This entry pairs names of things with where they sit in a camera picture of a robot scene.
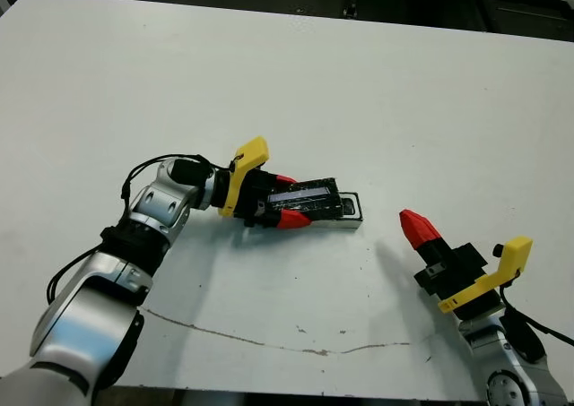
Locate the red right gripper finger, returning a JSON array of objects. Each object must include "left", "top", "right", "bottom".
[
  {"left": 398, "top": 209, "right": 439, "bottom": 271},
  {"left": 407, "top": 209, "right": 455, "bottom": 266}
]

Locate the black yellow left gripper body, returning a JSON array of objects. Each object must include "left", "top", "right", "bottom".
[{"left": 210, "top": 135, "right": 282, "bottom": 229}]

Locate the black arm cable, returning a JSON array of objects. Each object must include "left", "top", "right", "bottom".
[
  {"left": 47, "top": 153, "right": 234, "bottom": 308},
  {"left": 497, "top": 280, "right": 574, "bottom": 342}
]

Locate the black slim camera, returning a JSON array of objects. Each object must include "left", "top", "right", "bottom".
[{"left": 340, "top": 194, "right": 359, "bottom": 220}]

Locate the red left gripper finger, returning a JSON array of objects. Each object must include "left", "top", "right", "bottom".
[
  {"left": 266, "top": 172, "right": 299, "bottom": 192},
  {"left": 253, "top": 208, "right": 314, "bottom": 231}
]

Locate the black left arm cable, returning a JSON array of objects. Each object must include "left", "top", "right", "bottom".
[{"left": 47, "top": 153, "right": 234, "bottom": 308}]

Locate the black glossy box lid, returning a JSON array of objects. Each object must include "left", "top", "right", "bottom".
[{"left": 264, "top": 177, "right": 344, "bottom": 222}]

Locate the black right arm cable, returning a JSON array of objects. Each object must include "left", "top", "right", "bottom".
[{"left": 497, "top": 280, "right": 574, "bottom": 342}]

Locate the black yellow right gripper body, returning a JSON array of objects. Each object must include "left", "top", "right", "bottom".
[{"left": 413, "top": 236, "right": 535, "bottom": 323}]

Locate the white box base tray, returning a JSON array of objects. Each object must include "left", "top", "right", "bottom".
[{"left": 313, "top": 191, "right": 364, "bottom": 233}]

